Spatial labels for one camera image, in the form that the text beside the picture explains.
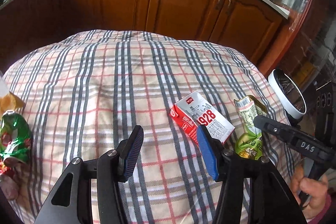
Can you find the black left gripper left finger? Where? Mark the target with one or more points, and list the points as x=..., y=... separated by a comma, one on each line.
x=69, y=201

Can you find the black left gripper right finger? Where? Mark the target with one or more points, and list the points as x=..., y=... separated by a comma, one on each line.
x=270, y=198

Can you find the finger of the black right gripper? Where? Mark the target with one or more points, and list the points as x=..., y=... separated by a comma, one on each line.
x=282, y=132

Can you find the yellow white plastic wrapper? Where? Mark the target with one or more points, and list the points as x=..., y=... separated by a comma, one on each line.
x=8, y=100

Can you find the white trash bin black liner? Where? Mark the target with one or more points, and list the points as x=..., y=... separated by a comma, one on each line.
x=289, y=95

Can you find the wooden lower kitchen cabinets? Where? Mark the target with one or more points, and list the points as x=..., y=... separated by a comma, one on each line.
x=248, y=26

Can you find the green crushed snack bag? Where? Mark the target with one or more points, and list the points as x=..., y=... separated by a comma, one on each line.
x=16, y=138

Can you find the plaid tablecloth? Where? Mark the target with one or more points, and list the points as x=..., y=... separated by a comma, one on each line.
x=85, y=94

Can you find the person's right hand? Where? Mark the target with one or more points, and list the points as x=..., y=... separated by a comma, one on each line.
x=320, y=200

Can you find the green yellow snack pouch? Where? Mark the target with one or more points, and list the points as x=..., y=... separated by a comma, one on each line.
x=250, y=144

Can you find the red white milk carton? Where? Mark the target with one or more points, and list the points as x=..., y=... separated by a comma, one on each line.
x=194, y=110

